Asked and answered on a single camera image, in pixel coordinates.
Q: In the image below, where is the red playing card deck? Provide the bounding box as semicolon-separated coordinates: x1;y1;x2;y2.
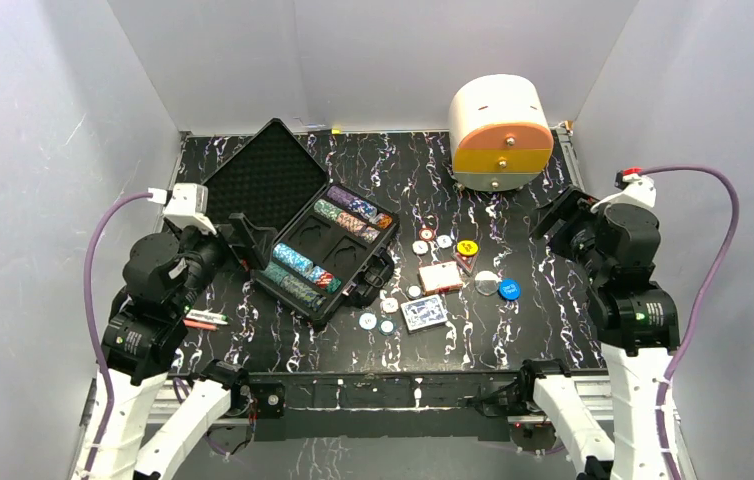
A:
418;261;464;295

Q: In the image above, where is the blue playing card deck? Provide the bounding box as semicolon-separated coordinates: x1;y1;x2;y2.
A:
400;295;448;333

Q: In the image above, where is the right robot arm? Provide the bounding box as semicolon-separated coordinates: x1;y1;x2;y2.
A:
516;187;680;479

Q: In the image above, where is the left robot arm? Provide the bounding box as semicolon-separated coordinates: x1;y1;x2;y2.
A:
71;226;260;479

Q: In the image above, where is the black poker set case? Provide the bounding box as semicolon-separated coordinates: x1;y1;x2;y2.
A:
203;118;398;329

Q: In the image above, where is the green capped marker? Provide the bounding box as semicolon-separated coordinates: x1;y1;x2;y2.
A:
186;309;229;326

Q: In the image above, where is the red marker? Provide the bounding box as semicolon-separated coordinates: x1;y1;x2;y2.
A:
183;319;218;331

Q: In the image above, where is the blue round button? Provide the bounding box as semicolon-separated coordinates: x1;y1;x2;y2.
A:
498;278;521;302

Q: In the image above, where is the white round drawer cabinet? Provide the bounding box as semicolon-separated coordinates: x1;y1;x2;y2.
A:
448;74;554;192

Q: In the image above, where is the clear round button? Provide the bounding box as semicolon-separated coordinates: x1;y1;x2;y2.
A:
474;270;501;296

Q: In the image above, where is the yellow dealer button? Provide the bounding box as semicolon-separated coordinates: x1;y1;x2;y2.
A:
456;240;479;257

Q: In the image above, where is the white blue poker chip five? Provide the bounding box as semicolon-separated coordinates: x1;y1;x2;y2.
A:
436;235;453;249

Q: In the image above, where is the light blue chip ten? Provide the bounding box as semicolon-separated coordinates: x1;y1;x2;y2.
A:
358;312;378;331

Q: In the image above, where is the red white chip hundred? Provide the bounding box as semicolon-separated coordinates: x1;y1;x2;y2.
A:
380;298;400;314

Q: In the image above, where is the red white poker chip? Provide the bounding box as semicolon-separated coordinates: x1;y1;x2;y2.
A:
419;228;435;241

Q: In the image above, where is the white poker chip one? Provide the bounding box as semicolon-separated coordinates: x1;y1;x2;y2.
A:
411;240;429;255

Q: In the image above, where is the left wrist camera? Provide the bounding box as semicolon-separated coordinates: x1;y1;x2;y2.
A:
147;183;216;234

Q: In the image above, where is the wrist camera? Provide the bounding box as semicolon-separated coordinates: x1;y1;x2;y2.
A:
147;183;216;234
590;167;657;214

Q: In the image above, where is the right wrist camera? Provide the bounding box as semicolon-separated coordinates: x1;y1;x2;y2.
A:
590;167;657;214

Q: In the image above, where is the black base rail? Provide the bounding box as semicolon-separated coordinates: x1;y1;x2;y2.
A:
250;371;526;441

